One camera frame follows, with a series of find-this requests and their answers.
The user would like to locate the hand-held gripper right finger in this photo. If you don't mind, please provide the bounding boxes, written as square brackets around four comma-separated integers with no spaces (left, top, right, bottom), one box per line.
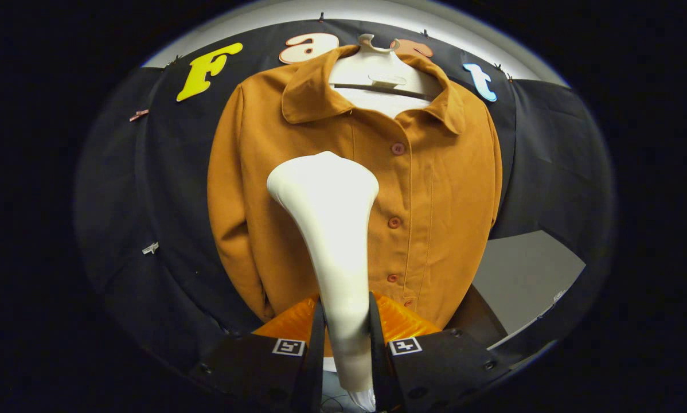
[369,291,510,412]

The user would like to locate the white mannequin torso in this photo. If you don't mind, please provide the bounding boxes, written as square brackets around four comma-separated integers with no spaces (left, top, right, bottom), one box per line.
[327,33,443,119]

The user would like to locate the black backdrop cloth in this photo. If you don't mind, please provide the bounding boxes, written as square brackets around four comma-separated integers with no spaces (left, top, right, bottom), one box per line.
[74,19,616,373]

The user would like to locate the grey cabinet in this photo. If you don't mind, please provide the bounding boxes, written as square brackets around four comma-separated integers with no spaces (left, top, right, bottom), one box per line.
[471,231,586,348]

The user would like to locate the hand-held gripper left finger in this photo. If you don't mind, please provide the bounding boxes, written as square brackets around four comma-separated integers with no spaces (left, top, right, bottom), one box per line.
[192,294,327,413]

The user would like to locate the orange button shirt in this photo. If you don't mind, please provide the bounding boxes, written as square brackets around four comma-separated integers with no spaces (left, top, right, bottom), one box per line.
[207,45,503,356]

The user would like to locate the row of black cloth clips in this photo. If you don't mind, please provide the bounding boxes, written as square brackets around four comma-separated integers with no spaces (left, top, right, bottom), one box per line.
[169,11,516,81]

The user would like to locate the white garment steamer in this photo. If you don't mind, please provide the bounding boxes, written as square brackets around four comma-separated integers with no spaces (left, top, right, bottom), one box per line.
[267,151,380,411]

